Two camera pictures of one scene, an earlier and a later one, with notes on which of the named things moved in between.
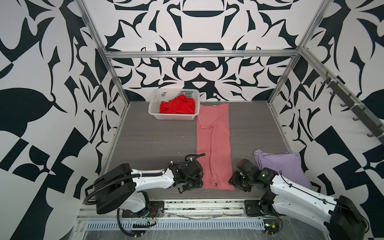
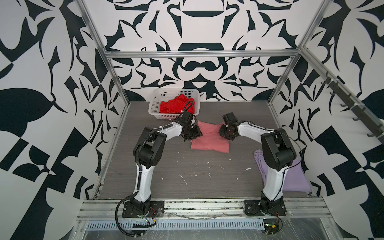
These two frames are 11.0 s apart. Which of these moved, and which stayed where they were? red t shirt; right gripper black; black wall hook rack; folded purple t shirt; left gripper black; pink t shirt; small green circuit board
Moved: pink t shirt; right gripper black; left gripper black
Stayed: black wall hook rack; folded purple t shirt; small green circuit board; red t shirt
